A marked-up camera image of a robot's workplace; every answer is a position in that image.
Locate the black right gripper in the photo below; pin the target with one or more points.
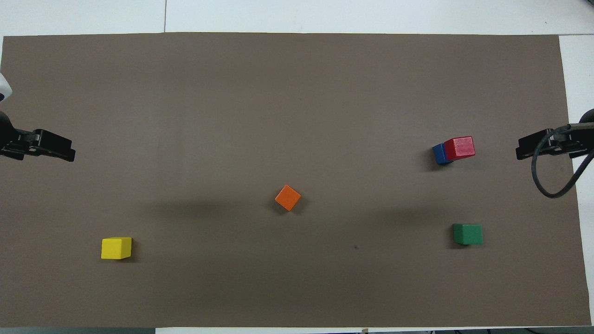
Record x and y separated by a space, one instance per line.
577 139

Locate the orange wooden block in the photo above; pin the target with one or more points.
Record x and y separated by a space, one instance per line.
287 197

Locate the green wooden block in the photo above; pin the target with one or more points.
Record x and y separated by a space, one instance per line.
468 234

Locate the brown table mat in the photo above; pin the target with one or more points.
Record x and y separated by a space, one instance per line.
297 116

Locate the yellow wooden block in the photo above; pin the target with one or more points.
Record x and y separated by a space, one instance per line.
116 248

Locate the blue wooden block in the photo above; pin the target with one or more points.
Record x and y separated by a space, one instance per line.
439 155

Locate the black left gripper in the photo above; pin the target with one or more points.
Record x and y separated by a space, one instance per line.
18 144

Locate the red wooden block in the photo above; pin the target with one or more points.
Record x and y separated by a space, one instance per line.
460 148

